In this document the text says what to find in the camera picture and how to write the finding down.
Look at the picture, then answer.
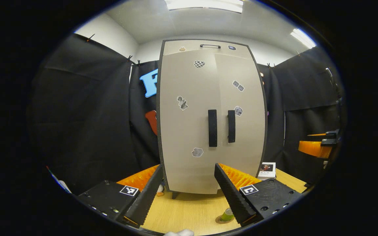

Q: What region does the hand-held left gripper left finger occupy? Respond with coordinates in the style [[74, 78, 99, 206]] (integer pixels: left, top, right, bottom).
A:
[[77, 164, 164, 229]]

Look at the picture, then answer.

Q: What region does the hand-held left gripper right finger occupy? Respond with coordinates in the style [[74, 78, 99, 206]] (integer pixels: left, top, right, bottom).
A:
[[213, 163, 303, 228]]

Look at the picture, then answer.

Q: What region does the green drink bottle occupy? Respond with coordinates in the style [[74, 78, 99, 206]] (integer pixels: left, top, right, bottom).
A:
[[221, 207, 235, 222]]

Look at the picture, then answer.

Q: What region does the round cork coaster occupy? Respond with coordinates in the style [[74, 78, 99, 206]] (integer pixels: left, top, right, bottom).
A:
[[215, 215, 235, 224]]

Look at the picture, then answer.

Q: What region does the grey cabinet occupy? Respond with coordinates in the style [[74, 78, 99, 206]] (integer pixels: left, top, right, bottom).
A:
[[156, 39, 268, 200]]

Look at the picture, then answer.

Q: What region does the grey cabinet door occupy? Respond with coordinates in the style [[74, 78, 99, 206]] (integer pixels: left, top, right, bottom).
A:
[[215, 52, 267, 179], [159, 49, 221, 194]]

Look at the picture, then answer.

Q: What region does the grey cabinet drawer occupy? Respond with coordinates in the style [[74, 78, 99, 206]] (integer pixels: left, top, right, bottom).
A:
[[163, 40, 254, 59]]

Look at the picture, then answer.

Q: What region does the silver metal hook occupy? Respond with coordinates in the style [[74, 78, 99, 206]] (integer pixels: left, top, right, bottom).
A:
[[325, 67, 336, 87]]

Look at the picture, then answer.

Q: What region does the white blue-edged panel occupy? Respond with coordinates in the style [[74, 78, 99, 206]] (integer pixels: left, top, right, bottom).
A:
[[46, 166, 72, 194]]

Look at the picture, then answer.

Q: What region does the large ceiling light panel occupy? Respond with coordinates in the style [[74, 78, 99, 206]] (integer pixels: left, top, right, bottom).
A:
[[164, 0, 244, 13]]

